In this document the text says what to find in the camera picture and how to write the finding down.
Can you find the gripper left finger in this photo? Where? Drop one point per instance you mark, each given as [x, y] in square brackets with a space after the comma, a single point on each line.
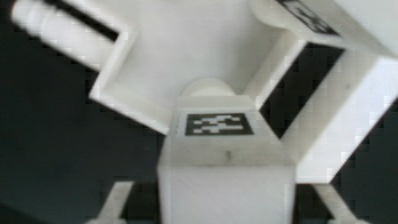
[110, 212]

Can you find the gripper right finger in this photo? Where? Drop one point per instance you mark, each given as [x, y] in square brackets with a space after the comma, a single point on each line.
[343, 216]

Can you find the white chair leg block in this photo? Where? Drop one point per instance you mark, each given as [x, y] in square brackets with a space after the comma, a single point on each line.
[226, 171]

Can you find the white chair seat part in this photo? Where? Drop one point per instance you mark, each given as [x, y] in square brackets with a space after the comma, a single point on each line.
[155, 43]

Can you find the white chair leg with tag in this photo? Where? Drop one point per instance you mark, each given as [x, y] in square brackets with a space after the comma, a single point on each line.
[348, 23]

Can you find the white front fence bar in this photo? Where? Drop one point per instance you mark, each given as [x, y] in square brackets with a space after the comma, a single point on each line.
[341, 112]

